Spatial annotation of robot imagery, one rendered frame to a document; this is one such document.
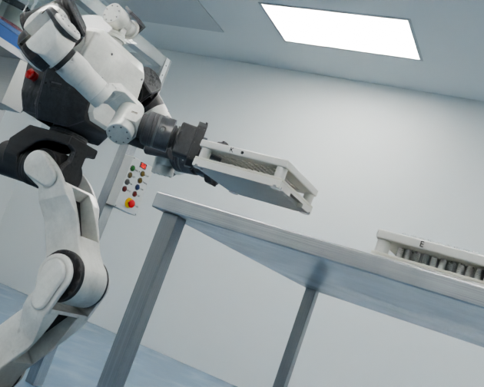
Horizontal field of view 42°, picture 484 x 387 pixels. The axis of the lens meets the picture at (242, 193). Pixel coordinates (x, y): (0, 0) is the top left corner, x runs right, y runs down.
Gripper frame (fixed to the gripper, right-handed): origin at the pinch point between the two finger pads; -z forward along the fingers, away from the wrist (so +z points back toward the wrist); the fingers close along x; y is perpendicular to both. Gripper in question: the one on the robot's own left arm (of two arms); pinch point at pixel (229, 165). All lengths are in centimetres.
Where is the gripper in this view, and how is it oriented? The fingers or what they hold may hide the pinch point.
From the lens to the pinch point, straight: 174.7
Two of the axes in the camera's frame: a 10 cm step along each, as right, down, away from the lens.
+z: -8.0, -1.7, 5.7
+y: -5.0, -3.1, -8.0
